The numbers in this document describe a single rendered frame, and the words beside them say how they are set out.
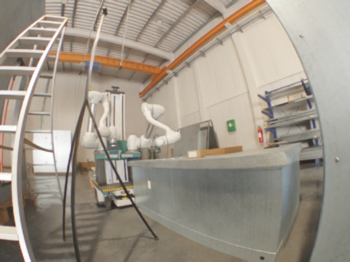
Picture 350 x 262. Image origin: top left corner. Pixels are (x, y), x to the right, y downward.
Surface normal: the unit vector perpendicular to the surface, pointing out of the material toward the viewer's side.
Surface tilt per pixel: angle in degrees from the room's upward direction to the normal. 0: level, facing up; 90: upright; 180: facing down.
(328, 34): 90
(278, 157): 67
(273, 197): 90
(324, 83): 90
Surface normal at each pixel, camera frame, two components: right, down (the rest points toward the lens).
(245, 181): -0.79, -0.03
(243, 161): -0.76, -0.41
